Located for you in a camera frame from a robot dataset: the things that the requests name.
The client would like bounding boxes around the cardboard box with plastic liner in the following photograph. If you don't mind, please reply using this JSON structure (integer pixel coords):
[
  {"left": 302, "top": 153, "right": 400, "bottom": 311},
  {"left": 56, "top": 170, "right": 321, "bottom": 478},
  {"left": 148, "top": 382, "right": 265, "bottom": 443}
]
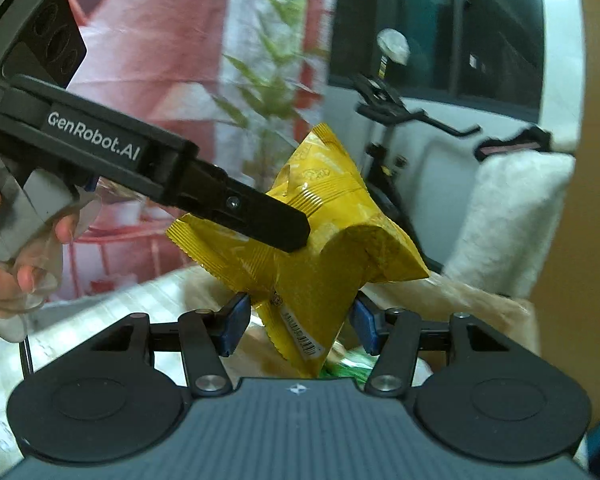
[{"left": 180, "top": 265, "right": 542, "bottom": 392}]

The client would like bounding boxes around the white quilted blanket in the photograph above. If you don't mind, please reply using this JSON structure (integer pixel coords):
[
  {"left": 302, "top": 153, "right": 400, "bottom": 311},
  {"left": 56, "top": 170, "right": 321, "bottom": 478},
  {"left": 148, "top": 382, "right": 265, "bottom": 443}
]
[{"left": 442, "top": 151, "right": 577, "bottom": 297}]

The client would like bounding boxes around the dark window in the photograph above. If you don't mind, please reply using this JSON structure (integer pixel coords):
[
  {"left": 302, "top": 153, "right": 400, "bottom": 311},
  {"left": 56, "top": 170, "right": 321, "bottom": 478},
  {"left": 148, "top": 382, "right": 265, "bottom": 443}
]
[{"left": 327, "top": 0, "right": 547, "bottom": 112}]

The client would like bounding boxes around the wooden panel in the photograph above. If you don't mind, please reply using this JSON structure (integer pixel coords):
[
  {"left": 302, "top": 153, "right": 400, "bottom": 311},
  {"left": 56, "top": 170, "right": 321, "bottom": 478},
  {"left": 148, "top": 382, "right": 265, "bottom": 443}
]
[{"left": 530, "top": 0, "right": 600, "bottom": 436}]

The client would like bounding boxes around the green and white snack packet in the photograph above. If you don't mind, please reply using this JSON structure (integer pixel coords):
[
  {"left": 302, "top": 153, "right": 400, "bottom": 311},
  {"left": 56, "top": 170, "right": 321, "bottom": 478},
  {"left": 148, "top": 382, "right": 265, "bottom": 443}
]
[{"left": 322, "top": 342, "right": 379, "bottom": 382}]

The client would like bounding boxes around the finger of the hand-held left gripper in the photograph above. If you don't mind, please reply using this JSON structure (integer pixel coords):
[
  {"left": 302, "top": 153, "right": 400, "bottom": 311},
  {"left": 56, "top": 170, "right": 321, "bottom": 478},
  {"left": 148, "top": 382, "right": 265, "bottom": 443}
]
[{"left": 179, "top": 152, "right": 311, "bottom": 254}]

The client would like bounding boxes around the white cap on stand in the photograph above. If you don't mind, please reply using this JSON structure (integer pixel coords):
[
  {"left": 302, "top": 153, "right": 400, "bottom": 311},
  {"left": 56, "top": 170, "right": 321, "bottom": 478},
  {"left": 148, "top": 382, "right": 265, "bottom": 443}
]
[{"left": 376, "top": 29, "right": 411, "bottom": 66}]

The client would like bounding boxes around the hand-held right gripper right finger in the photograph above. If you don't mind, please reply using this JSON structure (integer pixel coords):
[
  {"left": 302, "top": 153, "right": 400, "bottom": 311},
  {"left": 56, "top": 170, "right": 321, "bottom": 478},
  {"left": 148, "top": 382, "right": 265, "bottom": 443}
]
[{"left": 350, "top": 294, "right": 512, "bottom": 397}]

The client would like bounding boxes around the yellow snack packet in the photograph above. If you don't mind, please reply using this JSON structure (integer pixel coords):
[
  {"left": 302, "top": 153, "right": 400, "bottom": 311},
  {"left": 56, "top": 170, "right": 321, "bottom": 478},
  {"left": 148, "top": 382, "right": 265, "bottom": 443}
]
[{"left": 166, "top": 122, "right": 430, "bottom": 380}]

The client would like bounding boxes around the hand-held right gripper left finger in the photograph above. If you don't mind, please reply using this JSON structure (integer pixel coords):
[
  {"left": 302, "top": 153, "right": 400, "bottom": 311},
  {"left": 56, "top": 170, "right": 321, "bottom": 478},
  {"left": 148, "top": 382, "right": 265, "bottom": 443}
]
[{"left": 87, "top": 292, "right": 254, "bottom": 397}]

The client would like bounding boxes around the black exercise bike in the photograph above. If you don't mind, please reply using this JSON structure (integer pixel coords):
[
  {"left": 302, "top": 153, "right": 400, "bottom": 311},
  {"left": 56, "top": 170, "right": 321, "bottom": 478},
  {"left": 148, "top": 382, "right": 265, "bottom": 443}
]
[{"left": 352, "top": 72, "right": 482, "bottom": 263}]

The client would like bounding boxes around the red printed backdrop cloth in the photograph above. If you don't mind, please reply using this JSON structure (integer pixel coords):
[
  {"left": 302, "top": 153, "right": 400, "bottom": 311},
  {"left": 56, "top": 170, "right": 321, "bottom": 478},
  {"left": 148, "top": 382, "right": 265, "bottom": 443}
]
[{"left": 0, "top": 0, "right": 342, "bottom": 307}]

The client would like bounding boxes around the person's left hand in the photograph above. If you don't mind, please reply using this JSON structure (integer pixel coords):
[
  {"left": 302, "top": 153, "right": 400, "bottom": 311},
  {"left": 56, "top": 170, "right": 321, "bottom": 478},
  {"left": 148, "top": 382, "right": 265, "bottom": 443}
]
[{"left": 0, "top": 152, "right": 82, "bottom": 314}]

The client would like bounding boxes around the checked bunny-print tablecloth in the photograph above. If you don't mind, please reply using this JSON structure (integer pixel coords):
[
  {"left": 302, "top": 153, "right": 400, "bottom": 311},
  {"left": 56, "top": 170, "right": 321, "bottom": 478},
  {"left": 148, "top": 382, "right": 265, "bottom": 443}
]
[{"left": 0, "top": 265, "right": 216, "bottom": 463}]

